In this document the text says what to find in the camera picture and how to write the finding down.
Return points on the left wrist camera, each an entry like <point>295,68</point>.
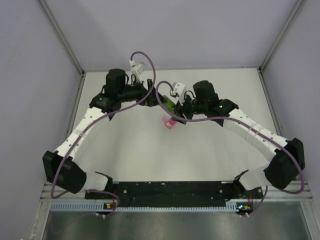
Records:
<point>137,69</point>

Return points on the green pill bottle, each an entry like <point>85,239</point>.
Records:
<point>168,103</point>

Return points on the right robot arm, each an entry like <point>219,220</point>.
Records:
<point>286,158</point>

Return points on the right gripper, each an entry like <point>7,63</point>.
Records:
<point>180,110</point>

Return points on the grey cable duct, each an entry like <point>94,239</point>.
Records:
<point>82,206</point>

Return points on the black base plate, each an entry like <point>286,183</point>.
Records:
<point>179,193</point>

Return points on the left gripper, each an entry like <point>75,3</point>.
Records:
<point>151,100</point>

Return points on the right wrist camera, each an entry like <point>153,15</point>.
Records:
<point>178,91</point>

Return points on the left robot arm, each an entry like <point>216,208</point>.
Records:
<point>64,166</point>

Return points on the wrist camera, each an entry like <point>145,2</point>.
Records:
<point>178,91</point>
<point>137,69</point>

